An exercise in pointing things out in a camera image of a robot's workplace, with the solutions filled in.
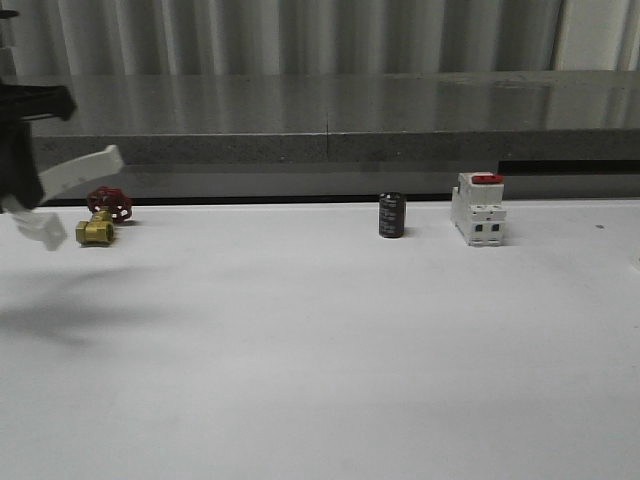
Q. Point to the grey stone shelf ledge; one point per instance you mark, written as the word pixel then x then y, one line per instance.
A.
pixel 550 134

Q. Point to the white half-ring pipe clamp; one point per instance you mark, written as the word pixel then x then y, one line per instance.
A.
pixel 47 227

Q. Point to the white circuit breaker red switch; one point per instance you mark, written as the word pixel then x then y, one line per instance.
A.
pixel 476 209

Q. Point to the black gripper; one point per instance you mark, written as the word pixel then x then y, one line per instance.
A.
pixel 20 103

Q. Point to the brass valve with red handwheel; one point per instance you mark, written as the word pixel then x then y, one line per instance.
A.
pixel 109 207

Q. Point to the black cylindrical capacitor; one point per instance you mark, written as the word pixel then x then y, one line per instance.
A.
pixel 392 214

